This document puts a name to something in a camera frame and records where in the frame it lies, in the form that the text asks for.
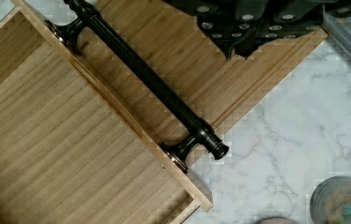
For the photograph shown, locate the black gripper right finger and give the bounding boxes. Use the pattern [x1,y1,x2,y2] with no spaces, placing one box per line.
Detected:
[234,0,323,58]

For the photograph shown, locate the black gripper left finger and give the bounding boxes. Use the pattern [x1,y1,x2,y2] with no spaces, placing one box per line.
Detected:
[195,0,263,61]

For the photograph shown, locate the wooden drawer with black handle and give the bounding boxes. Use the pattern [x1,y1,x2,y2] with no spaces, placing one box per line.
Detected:
[0,0,213,224]

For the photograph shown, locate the bamboo cutting board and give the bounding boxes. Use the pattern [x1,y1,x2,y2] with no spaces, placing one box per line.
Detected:
[77,0,330,168]

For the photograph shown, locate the clear jar of colourful cereal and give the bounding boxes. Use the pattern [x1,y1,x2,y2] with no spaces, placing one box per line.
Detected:
[310,176,351,224]

